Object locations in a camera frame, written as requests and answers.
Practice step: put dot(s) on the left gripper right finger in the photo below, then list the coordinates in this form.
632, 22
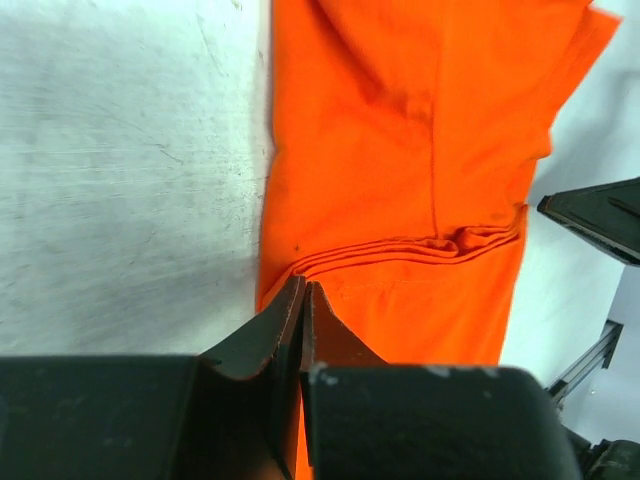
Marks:
368, 419

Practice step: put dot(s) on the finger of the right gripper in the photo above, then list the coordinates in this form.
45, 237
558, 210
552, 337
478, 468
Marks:
605, 216

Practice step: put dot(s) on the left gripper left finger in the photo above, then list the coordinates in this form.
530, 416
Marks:
230, 412

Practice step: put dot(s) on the orange t shirt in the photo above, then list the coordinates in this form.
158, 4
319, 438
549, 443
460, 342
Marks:
407, 135

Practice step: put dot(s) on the aluminium frame rail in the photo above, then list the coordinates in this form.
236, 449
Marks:
598, 356

